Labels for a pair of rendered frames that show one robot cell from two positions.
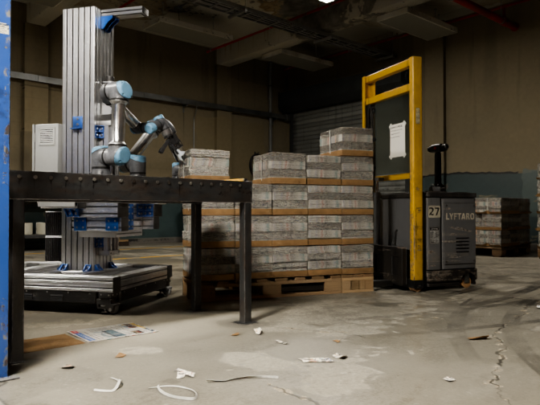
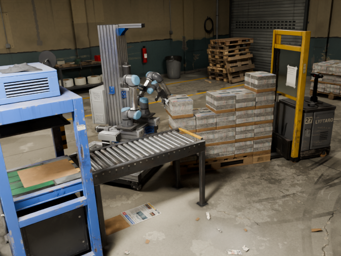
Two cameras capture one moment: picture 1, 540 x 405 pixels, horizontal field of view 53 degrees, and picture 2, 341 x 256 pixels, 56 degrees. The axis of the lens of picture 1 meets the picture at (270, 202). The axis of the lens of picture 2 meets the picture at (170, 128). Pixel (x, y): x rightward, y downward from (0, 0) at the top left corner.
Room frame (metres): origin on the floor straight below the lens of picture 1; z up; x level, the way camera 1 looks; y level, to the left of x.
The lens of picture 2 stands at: (-0.16, -0.01, 2.10)
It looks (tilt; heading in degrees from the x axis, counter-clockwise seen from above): 19 degrees down; 9
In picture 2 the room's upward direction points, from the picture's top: 2 degrees counter-clockwise
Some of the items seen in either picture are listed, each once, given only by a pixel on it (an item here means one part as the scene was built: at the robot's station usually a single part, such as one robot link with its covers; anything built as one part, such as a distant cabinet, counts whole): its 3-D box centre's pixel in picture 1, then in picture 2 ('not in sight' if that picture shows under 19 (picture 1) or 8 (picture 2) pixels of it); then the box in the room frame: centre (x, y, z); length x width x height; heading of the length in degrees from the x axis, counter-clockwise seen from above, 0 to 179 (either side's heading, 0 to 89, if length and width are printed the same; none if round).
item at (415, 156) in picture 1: (415, 168); (299, 97); (4.31, -1.14, 0.97); 0.09 x 0.09 x 1.75; 22
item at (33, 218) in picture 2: not in sight; (46, 215); (2.20, 1.55, 0.38); 0.94 x 0.69 x 0.63; 41
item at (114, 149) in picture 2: not in sight; (122, 154); (2.74, 0.93, 0.77); 0.47 x 0.05 x 0.05; 41
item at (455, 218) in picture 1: (426, 238); (303, 126); (4.76, -1.36, 0.40); 0.69 x 0.55 x 0.80; 22
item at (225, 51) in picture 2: not in sight; (229, 59); (10.97, -0.45, 0.65); 1.33 x 0.94 x 1.30; 135
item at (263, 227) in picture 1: (263, 239); (211, 137); (4.17, 0.05, 0.42); 1.17 x 0.39 x 0.83; 112
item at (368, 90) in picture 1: (369, 173); (273, 88); (4.92, -0.89, 0.97); 0.09 x 0.09 x 1.75; 22
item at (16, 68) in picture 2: not in sight; (19, 66); (2.12, 1.49, 1.78); 0.32 x 0.28 x 0.05; 41
